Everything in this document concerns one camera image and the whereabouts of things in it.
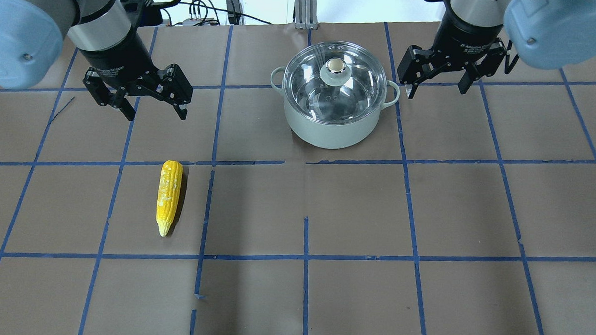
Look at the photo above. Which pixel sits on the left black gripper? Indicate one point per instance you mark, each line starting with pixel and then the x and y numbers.
pixel 117 57

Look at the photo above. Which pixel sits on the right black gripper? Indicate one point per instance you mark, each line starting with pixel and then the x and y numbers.
pixel 465 38

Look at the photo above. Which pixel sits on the yellow corn cob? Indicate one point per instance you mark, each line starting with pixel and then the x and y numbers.
pixel 168 195

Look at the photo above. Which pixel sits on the glass pot lid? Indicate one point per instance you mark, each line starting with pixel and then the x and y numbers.
pixel 335 83

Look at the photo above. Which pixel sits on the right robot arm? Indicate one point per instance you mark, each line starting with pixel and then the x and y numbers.
pixel 543 34

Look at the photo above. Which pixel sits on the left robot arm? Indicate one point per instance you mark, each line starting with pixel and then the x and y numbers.
pixel 32 33

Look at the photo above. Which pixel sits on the pale green cooking pot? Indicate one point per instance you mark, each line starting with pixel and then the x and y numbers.
pixel 331 137

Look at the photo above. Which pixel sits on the black power adapter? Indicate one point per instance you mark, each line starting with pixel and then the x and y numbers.
pixel 234 12

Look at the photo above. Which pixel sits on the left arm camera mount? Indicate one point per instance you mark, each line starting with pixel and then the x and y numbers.
pixel 142 13

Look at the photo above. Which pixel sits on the aluminium frame post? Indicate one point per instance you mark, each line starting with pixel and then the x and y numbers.
pixel 305 14

